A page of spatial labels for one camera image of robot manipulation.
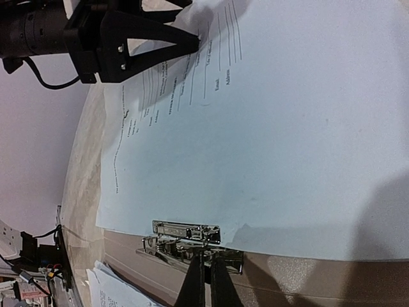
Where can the metal folder clip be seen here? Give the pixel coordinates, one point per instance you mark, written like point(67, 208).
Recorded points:
point(176, 244)

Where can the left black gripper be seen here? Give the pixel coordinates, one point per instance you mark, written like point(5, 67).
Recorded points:
point(131, 43)

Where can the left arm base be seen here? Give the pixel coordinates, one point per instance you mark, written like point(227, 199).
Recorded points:
point(34, 259)

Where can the aluminium front rail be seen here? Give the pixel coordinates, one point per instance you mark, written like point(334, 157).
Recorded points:
point(71, 289)

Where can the transparent plastic folder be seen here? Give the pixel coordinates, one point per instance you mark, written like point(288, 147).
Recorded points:
point(270, 280)

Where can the sparse printed paper sheet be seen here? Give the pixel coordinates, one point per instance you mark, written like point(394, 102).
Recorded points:
point(288, 129)

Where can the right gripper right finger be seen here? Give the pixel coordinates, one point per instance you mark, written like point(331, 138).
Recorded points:
point(223, 291)

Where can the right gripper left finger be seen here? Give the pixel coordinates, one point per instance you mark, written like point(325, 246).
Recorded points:
point(192, 292)

